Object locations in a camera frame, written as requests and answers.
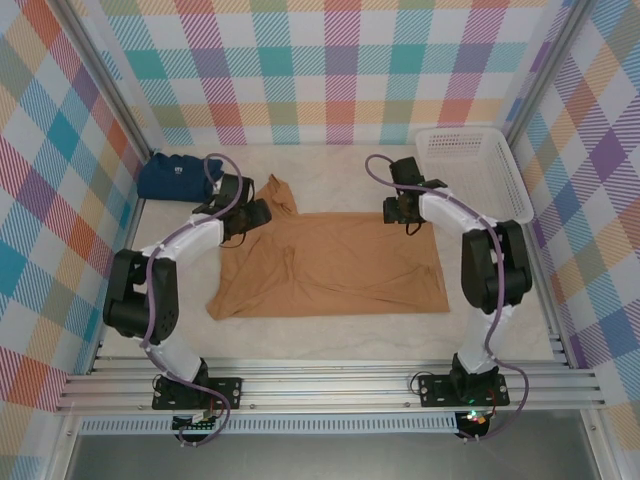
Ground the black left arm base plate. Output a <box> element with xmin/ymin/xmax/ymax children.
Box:
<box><xmin>152</xmin><ymin>377</ymin><xmax>244</xmax><ymax>412</ymax></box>

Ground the folded navy blue t-shirt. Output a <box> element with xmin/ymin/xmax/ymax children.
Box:
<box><xmin>137</xmin><ymin>152</ymin><xmax>224</xmax><ymax>204</ymax></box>

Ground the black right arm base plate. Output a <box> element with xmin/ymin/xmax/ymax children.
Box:
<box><xmin>417</xmin><ymin>372</ymin><xmax>512</xmax><ymax>409</ymax></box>

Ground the white slotted cable tray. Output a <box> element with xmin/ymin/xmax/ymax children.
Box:
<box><xmin>78</xmin><ymin>412</ymin><xmax>460</xmax><ymax>436</ymax></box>

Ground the aluminium table side rail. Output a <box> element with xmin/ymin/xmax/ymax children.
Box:
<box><xmin>519</xmin><ymin>219</ymin><xmax>575</xmax><ymax>369</ymax></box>
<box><xmin>88</xmin><ymin>147</ymin><xmax>160</xmax><ymax>376</ymax></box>

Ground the aluminium frame post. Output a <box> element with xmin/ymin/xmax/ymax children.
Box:
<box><xmin>498</xmin><ymin>0</ymin><xmax>599</xmax><ymax>151</ymax></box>
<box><xmin>49</xmin><ymin>0</ymin><xmax>160</xmax><ymax>162</ymax></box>

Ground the aluminium mounting rail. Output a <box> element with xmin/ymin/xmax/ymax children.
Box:
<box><xmin>54</xmin><ymin>354</ymin><xmax>607</xmax><ymax>415</ymax></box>

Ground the tan t-shirt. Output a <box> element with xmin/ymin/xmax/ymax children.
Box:
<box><xmin>207</xmin><ymin>173</ymin><xmax>451</xmax><ymax>321</ymax></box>

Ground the white plastic mesh basket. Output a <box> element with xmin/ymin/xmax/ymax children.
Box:
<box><xmin>414</xmin><ymin>127</ymin><xmax>535</xmax><ymax>225</ymax></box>

